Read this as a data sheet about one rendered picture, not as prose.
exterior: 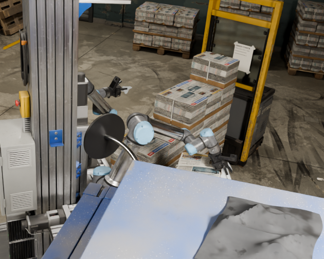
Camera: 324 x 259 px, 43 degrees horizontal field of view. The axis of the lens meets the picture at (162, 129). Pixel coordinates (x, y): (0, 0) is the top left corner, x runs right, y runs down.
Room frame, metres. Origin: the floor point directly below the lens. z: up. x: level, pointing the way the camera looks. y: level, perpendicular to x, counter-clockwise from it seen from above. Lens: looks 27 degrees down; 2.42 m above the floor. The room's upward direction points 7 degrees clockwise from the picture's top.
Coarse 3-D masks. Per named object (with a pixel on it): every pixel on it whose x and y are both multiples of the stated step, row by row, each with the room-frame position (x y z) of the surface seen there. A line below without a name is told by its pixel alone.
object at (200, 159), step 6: (186, 156) 2.40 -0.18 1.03; (192, 156) 2.40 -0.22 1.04; (198, 156) 2.40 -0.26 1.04; (204, 156) 2.41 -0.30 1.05; (180, 162) 2.32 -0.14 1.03; (186, 162) 2.32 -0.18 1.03; (192, 162) 2.33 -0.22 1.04; (198, 162) 2.33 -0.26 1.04; (204, 162) 2.33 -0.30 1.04; (210, 162) 2.33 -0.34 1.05
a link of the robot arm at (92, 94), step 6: (90, 84) 2.56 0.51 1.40; (90, 90) 2.55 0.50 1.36; (96, 90) 2.63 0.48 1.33; (90, 96) 2.58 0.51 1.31; (96, 96) 2.60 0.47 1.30; (96, 102) 2.62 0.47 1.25; (102, 102) 2.65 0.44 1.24; (102, 108) 2.67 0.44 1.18; (108, 108) 2.70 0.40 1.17; (102, 114) 2.76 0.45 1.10
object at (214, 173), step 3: (177, 168) 2.25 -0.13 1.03; (180, 168) 2.25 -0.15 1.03; (192, 171) 2.22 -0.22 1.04; (195, 171) 2.22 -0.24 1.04; (198, 171) 2.22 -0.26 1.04; (201, 171) 2.22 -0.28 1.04; (204, 171) 2.22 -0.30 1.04; (207, 171) 2.22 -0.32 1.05; (210, 171) 2.22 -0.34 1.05; (207, 174) 2.18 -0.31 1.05; (210, 174) 2.18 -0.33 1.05; (213, 174) 2.19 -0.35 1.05; (216, 174) 2.19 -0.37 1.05; (219, 174) 2.19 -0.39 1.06
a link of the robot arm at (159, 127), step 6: (132, 114) 2.13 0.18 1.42; (138, 114) 2.22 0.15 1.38; (144, 114) 2.20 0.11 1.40; (150, 120) 2.19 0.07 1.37; (156, 120) 2.24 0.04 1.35; (156, 126) 2.20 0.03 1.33; (162, 126) 2.22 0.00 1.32; (168, 126) 2.25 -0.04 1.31; (174, 126) 2.29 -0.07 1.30; (156, 132) 2.21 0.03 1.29; (162, 132) 2.21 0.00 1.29; (168, 132) 2.23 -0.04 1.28; (174, 132) 2.25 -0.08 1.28; (180, 132) 2.27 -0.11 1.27; (186, 132) 2.30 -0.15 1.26; (174, 138) 2.26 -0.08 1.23; (180, 138) 2.27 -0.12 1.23
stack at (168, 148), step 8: (160, 120) 3.34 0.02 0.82; (208, 120) 3.52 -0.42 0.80; (216, 120) 3.67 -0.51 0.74; (192, 128) 3.25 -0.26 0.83; (200, 128) 3.38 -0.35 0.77; (160, 136) 3.03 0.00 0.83; (152, 144) 2.87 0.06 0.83; (160, 144) 2.89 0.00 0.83; (168, 144) 2.91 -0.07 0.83; (176, 144) 3.04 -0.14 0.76; (184, 144) 3.14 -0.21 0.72; (120, 152) 2.83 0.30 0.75; (144, 152) 2.74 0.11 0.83; (152, 152) 2.75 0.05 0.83; (160, 152) 2.81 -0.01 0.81; (168, 152) 2.91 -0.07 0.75; (176, 152) 3.04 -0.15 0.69; (200, 152) 3.45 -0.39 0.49; (144, 160) 2.71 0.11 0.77; (152, 160) 2.72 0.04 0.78; (160, 160) 2.82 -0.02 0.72; (168, 160) 2.94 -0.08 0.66; (176, 160) 3.06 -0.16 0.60
